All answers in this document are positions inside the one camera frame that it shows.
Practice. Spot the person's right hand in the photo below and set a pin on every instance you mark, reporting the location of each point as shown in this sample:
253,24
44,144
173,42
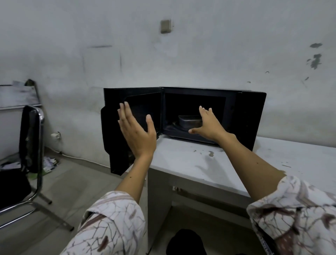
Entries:
211,127

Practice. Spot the person's left hand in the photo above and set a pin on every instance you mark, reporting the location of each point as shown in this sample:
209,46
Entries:
137,136

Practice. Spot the person's right thumb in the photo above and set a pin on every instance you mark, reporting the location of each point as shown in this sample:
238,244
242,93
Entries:
195,130

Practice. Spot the person's left thumb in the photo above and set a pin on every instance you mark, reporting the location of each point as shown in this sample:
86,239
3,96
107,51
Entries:
150,126

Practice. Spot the person's left middle finger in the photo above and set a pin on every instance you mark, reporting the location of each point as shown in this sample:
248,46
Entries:
122,111

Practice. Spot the person's left forearm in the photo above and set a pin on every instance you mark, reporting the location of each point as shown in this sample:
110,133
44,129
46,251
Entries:
123,199

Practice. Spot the person's right forearm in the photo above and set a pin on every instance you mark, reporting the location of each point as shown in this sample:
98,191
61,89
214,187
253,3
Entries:
262,178

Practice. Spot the grey metal baking tin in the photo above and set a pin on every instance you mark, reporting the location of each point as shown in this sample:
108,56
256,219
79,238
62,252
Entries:
187,121

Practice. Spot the black microwave oven door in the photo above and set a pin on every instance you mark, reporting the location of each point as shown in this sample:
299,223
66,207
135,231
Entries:
112,147

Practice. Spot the black microwave oven body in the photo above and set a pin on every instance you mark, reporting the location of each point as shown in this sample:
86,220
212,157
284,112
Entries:
241,118

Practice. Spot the white desk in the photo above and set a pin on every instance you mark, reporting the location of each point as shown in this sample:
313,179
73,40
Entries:
162,205

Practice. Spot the pile of papers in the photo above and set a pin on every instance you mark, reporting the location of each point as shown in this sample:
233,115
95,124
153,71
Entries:
50,164

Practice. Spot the black bag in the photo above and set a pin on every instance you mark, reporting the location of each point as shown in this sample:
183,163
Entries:
13,186

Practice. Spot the black chair with chrome frame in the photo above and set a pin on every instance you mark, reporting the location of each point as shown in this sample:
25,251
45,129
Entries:
31,136

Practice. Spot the grey wall switch box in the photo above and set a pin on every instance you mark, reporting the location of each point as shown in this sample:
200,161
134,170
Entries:
166,26

